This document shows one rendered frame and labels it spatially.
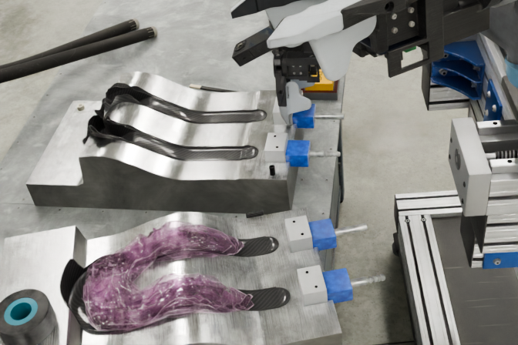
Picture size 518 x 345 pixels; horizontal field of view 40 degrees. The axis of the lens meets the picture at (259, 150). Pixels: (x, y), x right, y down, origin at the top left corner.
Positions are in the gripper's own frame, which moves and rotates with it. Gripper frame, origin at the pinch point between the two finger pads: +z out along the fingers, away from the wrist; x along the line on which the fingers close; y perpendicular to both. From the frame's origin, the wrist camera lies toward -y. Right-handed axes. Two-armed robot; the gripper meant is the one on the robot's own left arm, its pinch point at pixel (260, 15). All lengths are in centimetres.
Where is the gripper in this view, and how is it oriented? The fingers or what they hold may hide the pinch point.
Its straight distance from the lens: 54.1
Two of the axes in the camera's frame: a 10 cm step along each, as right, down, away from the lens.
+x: -4.0, -4.5, 8.0
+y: 1.7, 8.2, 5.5
